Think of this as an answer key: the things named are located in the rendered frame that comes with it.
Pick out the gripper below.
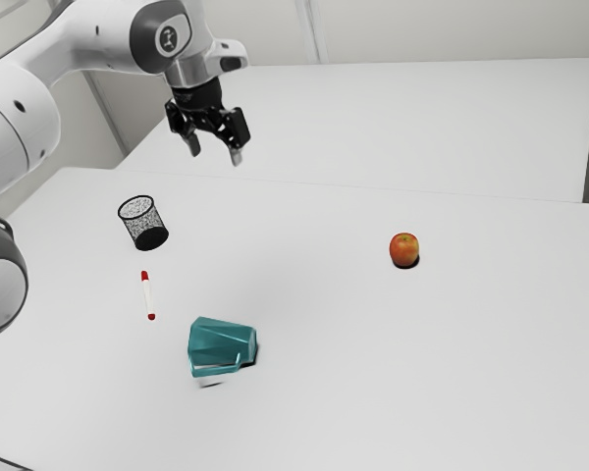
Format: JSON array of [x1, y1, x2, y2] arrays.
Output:
[[164, 78, 252, 168]]

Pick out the teal faceted mug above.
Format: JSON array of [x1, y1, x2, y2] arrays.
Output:
[[187, 316, 260, 380]]

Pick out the black mesh pen holder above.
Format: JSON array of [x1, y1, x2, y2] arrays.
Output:
[[117, 194, 171, 252]]

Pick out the white pen with red caps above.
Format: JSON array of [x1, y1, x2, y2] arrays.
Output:
[[139, 269, 157, 322]]

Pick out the red apple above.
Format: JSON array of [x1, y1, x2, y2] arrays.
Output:
[[388, 232, 420, 267]]

